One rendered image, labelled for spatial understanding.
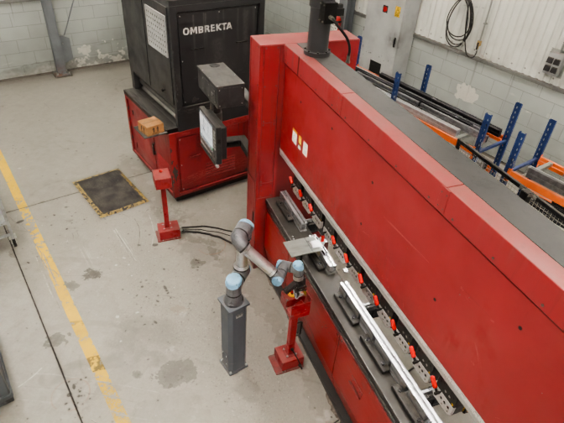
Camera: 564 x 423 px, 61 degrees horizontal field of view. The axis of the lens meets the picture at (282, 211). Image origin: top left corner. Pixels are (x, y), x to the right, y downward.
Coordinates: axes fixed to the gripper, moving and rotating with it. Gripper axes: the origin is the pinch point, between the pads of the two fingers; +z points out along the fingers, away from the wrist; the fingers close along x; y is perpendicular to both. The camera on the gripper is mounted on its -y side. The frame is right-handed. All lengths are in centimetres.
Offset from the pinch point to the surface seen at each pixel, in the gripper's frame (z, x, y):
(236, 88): -107, 136, 8
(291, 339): 52, 2, -3
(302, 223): -10, 64, 35
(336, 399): 81, -45, 16
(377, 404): 12, -90, 16
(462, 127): -41, 99, 220
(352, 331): -1.8, -44.1, 23.2
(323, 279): -1.4, 7.5, 26.7
